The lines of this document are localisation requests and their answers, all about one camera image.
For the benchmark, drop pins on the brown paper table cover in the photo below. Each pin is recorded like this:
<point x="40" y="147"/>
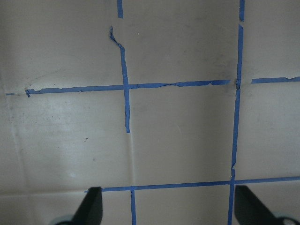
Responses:
<point x="163" y="103"/>

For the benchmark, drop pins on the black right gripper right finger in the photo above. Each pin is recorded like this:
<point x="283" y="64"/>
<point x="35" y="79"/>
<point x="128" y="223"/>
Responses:
<point x="249" y="210"/>

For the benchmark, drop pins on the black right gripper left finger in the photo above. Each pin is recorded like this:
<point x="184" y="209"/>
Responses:
<point x="90" y="211"/>

